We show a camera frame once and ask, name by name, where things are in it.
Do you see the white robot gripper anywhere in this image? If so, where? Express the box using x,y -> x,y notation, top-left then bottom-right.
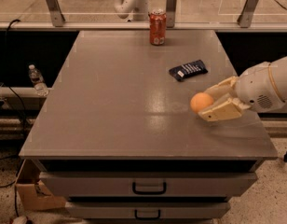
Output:
198,62 -> 287,121

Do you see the orange fruit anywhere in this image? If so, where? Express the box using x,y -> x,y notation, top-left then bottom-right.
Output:
190,92 -> 214,113

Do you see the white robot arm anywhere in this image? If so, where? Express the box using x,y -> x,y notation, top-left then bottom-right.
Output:
198,56 -> 287,121

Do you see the dark blue rxbar wrapper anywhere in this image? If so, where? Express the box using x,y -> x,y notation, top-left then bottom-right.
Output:
169,60 -> 208,82

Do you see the orange soda can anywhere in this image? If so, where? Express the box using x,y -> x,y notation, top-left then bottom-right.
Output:
149,8 -> 166,46

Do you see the lower grey drawer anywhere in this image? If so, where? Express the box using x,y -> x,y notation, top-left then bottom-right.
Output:
65,202 -> 230,220

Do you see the grey drawer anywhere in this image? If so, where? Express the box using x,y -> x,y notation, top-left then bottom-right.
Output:
65,202 -> 230,220
40,172 -> 257,197

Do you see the upper grey drawer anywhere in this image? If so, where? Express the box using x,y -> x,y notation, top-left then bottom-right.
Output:
40,172 -> 257,197

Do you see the clear plastic water bottle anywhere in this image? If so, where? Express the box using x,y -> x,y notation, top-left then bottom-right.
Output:
29,64 -> 48,97

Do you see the cardboard box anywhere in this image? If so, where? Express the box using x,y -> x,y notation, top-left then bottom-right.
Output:
15,161 -> 66,211

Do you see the right metal bracket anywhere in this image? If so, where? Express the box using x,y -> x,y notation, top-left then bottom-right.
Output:
237,0 -> 259,28

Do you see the metal bracket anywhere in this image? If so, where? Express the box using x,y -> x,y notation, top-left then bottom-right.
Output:
46,0 -> 65,27
237,0 -> 259,28
166,0 -> 177,28

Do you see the middle metal bracket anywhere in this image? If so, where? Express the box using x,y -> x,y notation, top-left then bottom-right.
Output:
166,0 -> 177,28

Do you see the left metal bracket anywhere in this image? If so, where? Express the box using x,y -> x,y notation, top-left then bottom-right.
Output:
46,0 -> 65,27

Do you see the black cable left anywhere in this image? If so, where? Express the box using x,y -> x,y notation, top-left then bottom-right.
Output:
0,18 -> 33,142

